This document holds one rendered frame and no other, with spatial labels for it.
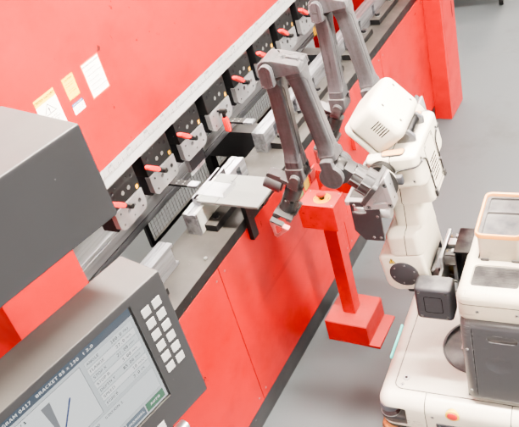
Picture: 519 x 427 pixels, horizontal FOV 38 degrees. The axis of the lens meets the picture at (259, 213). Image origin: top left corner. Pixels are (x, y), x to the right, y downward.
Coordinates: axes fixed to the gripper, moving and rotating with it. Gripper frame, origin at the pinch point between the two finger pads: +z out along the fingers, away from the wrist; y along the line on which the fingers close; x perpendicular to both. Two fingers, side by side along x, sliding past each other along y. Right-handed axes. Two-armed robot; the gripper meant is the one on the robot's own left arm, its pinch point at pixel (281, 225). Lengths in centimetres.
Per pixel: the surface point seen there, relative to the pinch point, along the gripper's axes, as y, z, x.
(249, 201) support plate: -12.1, 7.6, -15.8
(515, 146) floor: -202, 69, 84
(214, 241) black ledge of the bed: -2.7, 25.0, -22.4
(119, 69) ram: 5, -39, -62
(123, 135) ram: 14, -22, -55
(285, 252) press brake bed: -36, 51, -1
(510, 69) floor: -295, 76, 70
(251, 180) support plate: -24.9, 9.9, -20.2
